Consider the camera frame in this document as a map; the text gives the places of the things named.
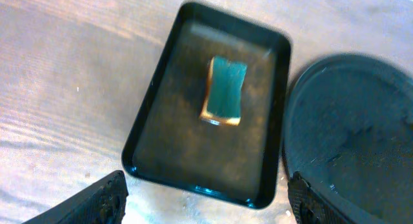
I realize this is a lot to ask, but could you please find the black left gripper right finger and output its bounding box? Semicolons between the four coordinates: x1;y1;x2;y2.
287;171;385;224

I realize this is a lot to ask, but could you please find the black rectangular water tray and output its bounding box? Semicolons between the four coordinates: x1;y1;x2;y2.
122;1;291;209

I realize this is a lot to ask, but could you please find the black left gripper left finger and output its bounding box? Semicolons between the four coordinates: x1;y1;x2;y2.
24;170;128;224

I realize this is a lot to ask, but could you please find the orange green sponge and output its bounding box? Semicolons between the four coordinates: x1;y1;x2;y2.
199;56;248;126

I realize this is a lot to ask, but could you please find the black round tray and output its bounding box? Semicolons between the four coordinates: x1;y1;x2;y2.
283;54;412;223

